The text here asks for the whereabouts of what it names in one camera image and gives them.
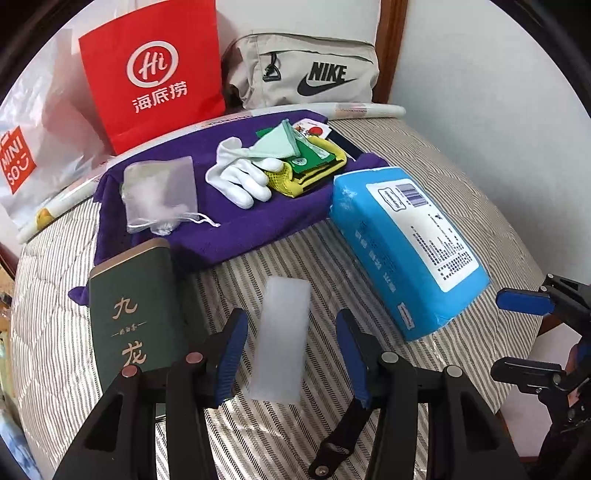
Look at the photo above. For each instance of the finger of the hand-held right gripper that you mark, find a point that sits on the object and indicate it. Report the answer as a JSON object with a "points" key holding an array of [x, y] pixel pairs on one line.
{"points": [[526, 371], [524, 301]]}

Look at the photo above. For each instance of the dark green tin box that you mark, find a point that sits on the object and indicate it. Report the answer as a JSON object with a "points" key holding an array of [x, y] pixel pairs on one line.
{"points": [[134, 300]]}

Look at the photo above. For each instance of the small white red-print packet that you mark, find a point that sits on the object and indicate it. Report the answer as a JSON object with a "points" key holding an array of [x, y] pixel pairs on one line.
{"points": [[314, 129]]}

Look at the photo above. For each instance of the white rolled poster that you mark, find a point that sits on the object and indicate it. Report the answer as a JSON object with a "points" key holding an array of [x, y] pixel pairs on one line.
{"points": [[69, 198]]}

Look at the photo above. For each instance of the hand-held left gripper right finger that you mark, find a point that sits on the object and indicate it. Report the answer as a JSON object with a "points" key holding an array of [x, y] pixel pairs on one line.
{"points": [[353, 360]]}

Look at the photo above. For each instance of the purple towel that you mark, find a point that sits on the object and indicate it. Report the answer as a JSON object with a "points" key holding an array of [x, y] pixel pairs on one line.
{"points": [[258, 230]]}

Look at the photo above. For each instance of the mint green cloth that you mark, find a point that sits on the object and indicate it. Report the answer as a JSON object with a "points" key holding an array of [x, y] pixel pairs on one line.
{"points": [[274, 141]]}

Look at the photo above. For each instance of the red paper bag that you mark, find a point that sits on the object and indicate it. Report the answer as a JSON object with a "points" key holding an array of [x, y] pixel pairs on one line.
{"points": [[152, 78]]}

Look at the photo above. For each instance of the translucent white block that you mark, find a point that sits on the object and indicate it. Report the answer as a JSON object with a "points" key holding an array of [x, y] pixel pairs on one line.
{"points": [[281, 341]]}

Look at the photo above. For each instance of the white gloves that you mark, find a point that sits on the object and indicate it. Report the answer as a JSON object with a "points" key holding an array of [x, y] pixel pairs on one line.
{"points": [[240, 180]]}

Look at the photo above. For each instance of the wooden bed frame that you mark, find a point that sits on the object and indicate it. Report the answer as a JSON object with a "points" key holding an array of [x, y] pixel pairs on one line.
{"points": [[390, 50]]}

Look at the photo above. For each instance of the blue tissue pack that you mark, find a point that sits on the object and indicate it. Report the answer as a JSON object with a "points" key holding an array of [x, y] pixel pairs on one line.
{"points": [[401, 249]]}

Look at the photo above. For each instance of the yellow mesh bag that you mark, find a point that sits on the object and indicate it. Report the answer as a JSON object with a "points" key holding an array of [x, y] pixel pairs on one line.
{"points": [[291, 184]]}

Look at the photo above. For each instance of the white plastic shopping bag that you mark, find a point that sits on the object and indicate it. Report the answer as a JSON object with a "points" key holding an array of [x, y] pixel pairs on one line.
{"points": [[41, 138]]}

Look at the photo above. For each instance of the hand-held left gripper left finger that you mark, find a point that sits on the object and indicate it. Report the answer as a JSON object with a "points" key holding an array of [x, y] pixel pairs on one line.
{"points": [[228, 355]]}

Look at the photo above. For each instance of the dark green packet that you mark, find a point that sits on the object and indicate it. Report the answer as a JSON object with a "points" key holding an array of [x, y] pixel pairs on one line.
{"points": [[314, 159]]}

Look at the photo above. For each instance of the grey waist bag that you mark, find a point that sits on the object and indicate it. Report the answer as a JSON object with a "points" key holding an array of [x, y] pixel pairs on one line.
{"points": [[300, 69]]}

